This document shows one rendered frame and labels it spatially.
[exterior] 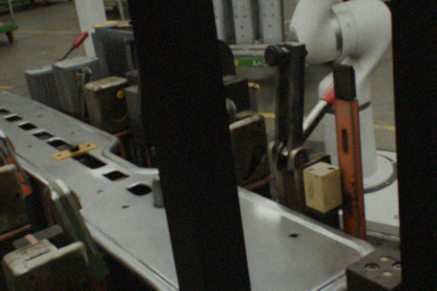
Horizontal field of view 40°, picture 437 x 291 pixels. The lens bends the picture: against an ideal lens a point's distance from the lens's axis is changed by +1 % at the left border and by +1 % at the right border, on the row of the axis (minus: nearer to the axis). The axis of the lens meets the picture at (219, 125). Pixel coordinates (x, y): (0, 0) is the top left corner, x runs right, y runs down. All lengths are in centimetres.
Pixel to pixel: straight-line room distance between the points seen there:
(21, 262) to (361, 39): 89
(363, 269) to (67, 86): 105
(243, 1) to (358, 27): 418
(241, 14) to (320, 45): 423
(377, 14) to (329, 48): 13
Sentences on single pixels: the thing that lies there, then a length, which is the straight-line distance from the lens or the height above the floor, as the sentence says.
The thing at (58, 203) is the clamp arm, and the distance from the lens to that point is 71.
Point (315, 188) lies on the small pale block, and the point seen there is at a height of 105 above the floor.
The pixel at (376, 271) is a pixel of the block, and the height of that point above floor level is 108.
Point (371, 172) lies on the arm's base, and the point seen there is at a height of 77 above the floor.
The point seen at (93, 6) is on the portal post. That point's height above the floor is 90.
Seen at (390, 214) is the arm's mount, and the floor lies 74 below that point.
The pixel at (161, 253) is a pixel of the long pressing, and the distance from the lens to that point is 76.
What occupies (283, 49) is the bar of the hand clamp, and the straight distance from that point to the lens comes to 80.
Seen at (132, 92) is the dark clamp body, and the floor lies 107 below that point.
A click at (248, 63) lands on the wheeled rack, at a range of 509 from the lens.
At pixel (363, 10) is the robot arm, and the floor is 116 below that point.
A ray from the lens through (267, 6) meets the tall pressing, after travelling 537.
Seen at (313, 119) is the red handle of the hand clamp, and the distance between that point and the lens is 85.
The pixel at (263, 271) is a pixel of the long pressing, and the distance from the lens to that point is 70.
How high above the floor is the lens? 138
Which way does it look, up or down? 19 degrees down
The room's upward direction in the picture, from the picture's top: 8 degrees counter-clockwise
